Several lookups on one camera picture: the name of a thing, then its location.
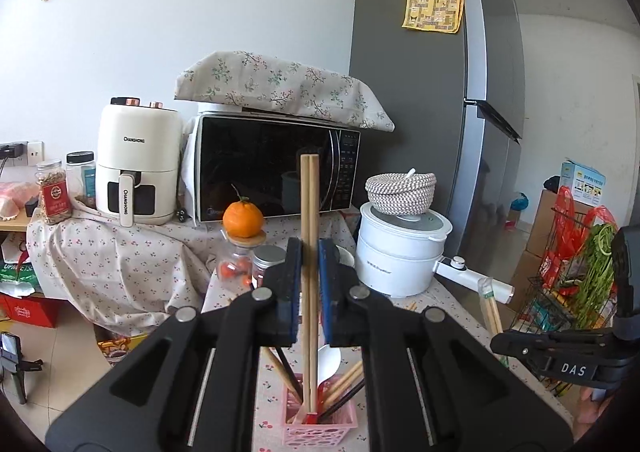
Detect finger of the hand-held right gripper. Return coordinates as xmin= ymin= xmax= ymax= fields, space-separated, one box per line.
xmin=490 ymin=329 xmax=608 ymax=383

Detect floral cloth cover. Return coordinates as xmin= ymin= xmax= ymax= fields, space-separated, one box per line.
xmin=174 ymin=51 xmax=396 ymax=134

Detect plastic jar with black lid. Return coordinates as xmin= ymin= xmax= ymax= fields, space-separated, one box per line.
xmin=65 ymin=151 xmax=97 ymax=209

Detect black chopstick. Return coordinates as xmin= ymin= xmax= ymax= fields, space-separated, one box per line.
xmin=276 ymin=347 xmax=304 ymax=395
xmin=320 ymin=377 xmax=366 ymax=423

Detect person's right hand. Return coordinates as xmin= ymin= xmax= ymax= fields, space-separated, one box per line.
xmin=575 ymin=384 xmax=608 ymax=435

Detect red plastic bag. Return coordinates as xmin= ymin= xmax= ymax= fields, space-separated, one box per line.
xmin=540 ymin=186 xmax=618 ymax=290

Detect labelled jar of red flakes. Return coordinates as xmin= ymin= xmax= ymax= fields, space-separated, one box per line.
xmin=251 ymin=246 xmax=287 ymax=285

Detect grey refrigerator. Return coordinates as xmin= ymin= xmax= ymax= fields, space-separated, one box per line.
xmin=348 ymin=0 xmax=526 ymax=258

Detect glass jar with red label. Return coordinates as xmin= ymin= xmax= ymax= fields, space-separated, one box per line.
xmin=35 ymin=159 xmax=75 ymax=225

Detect cardboard box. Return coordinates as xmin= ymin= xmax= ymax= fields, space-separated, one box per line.
xmin=525 ymin=189 xmax=566 ymax=258
xmin=510 ymin=249 xmax=546 ymax=313

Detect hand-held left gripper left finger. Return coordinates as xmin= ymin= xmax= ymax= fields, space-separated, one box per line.
xmin=45 ymin=237 xmax=305 ymax=452

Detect white electric pot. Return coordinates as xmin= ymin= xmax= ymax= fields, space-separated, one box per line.
xmin=356 ymin=202 xmax=516 ymax=304

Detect glass jar with bamboo lid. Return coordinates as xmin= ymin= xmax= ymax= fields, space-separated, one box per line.
xmin=220 ymin=229 xmax=267 ymax=283

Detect pink perforated basket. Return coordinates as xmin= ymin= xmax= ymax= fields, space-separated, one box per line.
xmin=281 ymin=382 xmax=360 ymax=452

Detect woven rope basket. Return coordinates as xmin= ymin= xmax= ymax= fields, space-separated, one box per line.
xmin=365 ymin=171 xmax=437 ymax=218

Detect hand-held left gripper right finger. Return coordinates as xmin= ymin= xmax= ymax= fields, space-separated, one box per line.
xmin=318 ymin=237 xmax=573 ymax=452

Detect red spoon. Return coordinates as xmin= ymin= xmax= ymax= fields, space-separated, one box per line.
xmin=299 ymin=379 xmax=346 ymax=427

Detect colourful printed box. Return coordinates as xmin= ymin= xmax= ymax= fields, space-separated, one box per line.
xmin=97 ymin=335 xmax=151 ymax=363

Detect orange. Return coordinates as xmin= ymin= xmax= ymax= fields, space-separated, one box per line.
xmin=222 ymin=185 xmax=264 ymax=239

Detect green long beans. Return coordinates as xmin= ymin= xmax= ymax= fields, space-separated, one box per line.
xmin=570 ymin=222 xmax=617 ymax=318

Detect white air fryer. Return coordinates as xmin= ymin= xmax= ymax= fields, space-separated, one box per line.
xmin=95 ymin=96 xmax=183 ymax=228

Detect black wire rack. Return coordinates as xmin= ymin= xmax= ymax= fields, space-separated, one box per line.
xmin=525 ymin=205 xmax=621 ymax=398

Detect small print table cloth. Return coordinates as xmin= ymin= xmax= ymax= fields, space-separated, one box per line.
xmin=25 ymin=206 xmax=221 ymax=338

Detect cherry print tablecloth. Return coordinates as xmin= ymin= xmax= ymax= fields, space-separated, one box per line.
xmin=200 ymin=212 xmax=573 ymax=452

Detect red box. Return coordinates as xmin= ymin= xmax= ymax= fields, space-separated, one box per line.
xmin=0 ymin=292 xmax=63 ymax=328

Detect phone on tripod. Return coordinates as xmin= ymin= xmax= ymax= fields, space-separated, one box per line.
xmin=0 ymin=331 xmax=43 ymax=405

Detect blue and white box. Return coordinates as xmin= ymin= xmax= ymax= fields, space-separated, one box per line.
xmin=560 ymin=159 xmax=607 ymax=205

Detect white plastic spoon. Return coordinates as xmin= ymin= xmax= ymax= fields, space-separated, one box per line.
xmin=317 ymin=344 xmax=342 ymax=400

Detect green packet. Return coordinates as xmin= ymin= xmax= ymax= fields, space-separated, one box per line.
xmin=0 ymin=257 xmax=36 ymax=283

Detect yellow flyer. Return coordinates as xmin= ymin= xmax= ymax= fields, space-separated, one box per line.
xmin=401 ymin=0 xmax=466 ymax=34

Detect black microwave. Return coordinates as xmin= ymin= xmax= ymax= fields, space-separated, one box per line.
xmin=182 ymin=112 xmax=362 ymax=225

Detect pink plastic bag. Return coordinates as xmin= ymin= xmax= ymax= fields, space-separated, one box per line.
xmin=0 ymin=181 xmax=41 ymax=213

